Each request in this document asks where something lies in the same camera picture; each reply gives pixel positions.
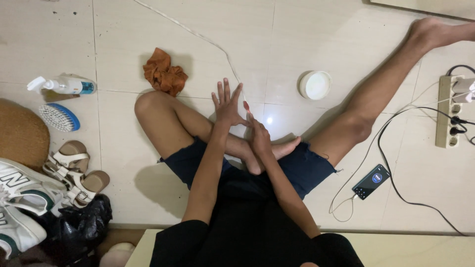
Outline person's right hand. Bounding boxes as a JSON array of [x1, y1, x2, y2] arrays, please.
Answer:
[[246, 112, 274, 158]]

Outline person's left hand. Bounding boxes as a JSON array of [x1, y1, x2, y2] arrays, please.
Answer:
[[211, 77, 250, 128]]

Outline round white jar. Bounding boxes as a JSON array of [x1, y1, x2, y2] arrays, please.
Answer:
[[299, 70, 333, 101]]

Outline dark blue denim shorts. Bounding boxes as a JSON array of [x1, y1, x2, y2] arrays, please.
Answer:
[[159, 136, 338, 201]]

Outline person's left leg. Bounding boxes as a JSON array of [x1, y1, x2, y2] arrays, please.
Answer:
[[134, 90, 302, 176]]

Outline person's leg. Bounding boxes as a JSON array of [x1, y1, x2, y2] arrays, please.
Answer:
[[308, 17, 475, 168], [134, 90, 302, 176]]

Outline crumpled orange cloth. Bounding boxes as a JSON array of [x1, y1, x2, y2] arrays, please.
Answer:
[[143, 47, 189, 98]]

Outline black shirt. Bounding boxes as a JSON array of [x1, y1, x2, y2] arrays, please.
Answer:
[[149, 169, 365, 267]]

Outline person's right leg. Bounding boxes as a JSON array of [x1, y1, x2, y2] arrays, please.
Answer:
[[308, 17, 475, 168]]

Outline black smartphone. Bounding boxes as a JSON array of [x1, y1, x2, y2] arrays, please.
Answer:
[[351, 164, 391, 201]]

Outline pale pink slipper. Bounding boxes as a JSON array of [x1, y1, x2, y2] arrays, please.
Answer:
[[99, 242, 136, 267]]

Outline white spray bottle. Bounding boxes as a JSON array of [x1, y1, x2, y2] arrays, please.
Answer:
[[27, 75, 97, 95]]

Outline beige power strip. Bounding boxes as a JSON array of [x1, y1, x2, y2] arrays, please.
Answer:
[[435, 75, 466, 149]]

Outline blue scrub brush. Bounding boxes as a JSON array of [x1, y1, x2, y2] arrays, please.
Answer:
[[39, 103, 81, 133]]

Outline beige low platform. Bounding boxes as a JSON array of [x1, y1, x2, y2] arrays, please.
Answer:
[[125, 228, 475, 267]]

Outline black plastic bag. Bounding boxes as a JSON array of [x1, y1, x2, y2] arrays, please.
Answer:
[[35, 194, 113, 265]]

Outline beige board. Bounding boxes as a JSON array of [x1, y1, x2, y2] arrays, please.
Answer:
[[369, 0, 475, 21]]

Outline white charger plug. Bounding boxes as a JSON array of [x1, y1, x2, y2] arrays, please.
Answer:
[[452, 91, 475, 104], [451, 77, 475, 94]]

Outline brown woven doormat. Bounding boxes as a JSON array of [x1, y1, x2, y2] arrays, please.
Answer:
[[0, 98, 50, 172]]

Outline white and green sneaker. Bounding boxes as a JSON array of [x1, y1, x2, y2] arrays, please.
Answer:
[[0, 205, 48, 260], [0, 157, 69, 217]]

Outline thin white cord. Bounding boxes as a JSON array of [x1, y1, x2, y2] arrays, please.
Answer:
[[132, 0, 246, 103]]

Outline long black power cable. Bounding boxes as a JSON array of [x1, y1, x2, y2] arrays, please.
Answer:
[[377, 106, 467, 237]]

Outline white strap sandal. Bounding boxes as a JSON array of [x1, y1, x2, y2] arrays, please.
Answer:
[[61, 170, 110, 209], [42, 140, 91, 182]]

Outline black power strip cable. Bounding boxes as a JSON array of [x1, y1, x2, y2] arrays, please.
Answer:
[[445, 65, 475, 77]]

